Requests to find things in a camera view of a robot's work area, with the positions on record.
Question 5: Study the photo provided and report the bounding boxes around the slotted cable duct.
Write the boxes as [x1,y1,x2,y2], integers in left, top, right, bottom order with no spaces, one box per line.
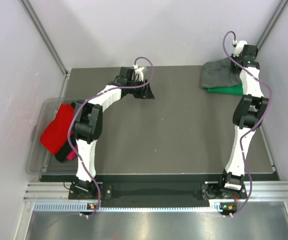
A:
[34,202,236,213]

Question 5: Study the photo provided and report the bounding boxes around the grey t shirt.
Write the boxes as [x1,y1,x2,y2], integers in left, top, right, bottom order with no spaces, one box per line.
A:
[201,57,241,89]

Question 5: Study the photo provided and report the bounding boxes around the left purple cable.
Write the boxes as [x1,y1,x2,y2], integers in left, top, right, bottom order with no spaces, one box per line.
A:
[67,56,156,218]

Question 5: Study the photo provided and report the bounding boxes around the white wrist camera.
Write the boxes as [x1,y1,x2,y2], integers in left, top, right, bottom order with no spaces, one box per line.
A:
[232,40,247,58]
[133,64,147,82]

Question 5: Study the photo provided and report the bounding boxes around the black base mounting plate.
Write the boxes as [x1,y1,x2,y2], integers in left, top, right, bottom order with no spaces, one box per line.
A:
[69,174,247,208]

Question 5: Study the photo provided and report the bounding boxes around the pink t shirt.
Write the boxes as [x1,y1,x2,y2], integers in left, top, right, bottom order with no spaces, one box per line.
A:
[66,146,77,161]

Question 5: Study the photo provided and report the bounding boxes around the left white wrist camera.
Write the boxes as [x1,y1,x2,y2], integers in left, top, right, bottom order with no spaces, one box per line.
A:
[133,64,147,82]

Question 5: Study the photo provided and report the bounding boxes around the folded green t shirt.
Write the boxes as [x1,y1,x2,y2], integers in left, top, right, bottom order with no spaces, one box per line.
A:
[206,84,243,96]

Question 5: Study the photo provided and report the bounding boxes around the left aluminium frame post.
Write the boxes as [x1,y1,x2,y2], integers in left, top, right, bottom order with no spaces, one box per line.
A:
[20,0,69,76]

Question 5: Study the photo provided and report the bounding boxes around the aluminium front rail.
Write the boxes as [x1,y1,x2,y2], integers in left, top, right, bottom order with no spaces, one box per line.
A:
[24,181,288,202]

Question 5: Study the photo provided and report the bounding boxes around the red t shirt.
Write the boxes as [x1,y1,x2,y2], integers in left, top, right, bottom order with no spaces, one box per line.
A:
[40,104,74,155]

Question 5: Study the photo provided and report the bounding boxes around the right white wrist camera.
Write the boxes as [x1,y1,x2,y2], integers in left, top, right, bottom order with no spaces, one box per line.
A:
[232,40,247,58]

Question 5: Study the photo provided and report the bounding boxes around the clear plastic bin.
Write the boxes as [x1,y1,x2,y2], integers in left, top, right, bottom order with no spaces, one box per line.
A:
[26,97,78,175]

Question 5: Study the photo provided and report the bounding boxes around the aluminium frame post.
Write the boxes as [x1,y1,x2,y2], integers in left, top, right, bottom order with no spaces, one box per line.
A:
[245,0,288,52]
[20,0,69,76]

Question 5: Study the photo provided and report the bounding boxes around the right aluminium frame post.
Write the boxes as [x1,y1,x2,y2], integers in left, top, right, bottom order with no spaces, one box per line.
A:
[245,0,288,52]

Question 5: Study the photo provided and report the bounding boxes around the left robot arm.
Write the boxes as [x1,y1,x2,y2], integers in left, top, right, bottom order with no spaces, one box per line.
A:
[72,65,155,198]

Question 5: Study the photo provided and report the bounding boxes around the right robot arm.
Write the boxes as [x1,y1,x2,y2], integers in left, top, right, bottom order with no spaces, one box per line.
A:
[217,40,268,198]

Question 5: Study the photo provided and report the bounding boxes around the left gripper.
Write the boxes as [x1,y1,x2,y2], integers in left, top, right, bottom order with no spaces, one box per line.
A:
[127,78,155,100]

